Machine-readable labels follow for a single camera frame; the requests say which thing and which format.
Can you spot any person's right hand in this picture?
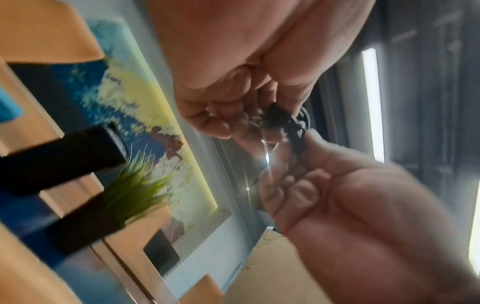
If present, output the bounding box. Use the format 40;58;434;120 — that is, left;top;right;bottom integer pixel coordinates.
258;129;474;304

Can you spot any person's left hand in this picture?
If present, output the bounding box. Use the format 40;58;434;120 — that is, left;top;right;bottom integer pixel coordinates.
146;0;378;155

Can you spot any black cable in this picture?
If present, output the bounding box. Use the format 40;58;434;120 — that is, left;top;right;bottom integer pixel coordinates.
247;102;311;155

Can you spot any long ceiling light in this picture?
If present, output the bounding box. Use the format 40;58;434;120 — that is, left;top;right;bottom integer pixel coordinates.
361;47;386;163
468;178;480;276

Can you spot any brown cardboard sheet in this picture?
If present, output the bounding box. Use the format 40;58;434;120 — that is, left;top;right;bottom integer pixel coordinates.
224;226;331;304

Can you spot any green potted plant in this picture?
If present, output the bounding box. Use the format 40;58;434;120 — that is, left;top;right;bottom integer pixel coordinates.
46;149;176;254

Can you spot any tall orange chair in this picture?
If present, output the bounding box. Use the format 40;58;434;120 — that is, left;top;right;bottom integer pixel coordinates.
0;0;106;65

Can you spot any black cylinder pot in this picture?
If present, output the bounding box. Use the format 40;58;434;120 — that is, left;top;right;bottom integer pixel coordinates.
0;121;129;197

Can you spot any colourful abstract wall painting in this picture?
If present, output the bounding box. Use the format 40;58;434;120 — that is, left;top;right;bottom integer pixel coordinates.
72;18;220;238

